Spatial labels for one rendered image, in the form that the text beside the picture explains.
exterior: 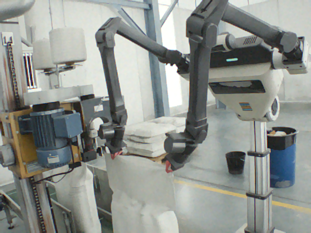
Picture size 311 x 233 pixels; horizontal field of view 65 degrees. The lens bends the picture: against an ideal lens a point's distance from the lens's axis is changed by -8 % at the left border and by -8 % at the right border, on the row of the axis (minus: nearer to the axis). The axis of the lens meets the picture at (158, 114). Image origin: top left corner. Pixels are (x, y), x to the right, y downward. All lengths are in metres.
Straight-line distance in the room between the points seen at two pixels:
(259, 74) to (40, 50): 1.08
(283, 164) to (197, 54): 2.57
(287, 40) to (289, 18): 8.19
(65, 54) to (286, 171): 2.74
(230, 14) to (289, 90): 8.41
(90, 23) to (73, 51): 5.26
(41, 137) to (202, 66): 0.71
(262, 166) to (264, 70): 0.58
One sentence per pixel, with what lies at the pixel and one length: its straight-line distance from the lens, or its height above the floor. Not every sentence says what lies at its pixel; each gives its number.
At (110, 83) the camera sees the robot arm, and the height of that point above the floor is 1.41.
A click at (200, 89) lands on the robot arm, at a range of 0.87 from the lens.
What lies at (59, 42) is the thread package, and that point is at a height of 1.62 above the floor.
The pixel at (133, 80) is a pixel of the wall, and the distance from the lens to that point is 6.95.
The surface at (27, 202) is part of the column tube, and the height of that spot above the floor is 0.88.
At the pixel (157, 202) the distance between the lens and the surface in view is 1.23.
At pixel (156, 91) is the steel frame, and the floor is 1.01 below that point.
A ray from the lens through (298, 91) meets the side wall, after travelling 9.11.
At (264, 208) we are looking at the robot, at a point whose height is 0.61.
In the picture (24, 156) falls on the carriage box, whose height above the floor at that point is 1.13.
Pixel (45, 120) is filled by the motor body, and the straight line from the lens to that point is 1.15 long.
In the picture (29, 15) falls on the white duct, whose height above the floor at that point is 2.67.
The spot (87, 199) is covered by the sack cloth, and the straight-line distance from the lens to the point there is 1.83.
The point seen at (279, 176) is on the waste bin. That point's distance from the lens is 3.30.
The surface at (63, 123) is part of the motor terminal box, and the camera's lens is 1.09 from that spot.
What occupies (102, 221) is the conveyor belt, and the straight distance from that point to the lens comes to 2.15.
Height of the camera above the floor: 1.41
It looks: 8 degrees down
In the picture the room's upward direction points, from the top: 6 degrees counter-clockwise
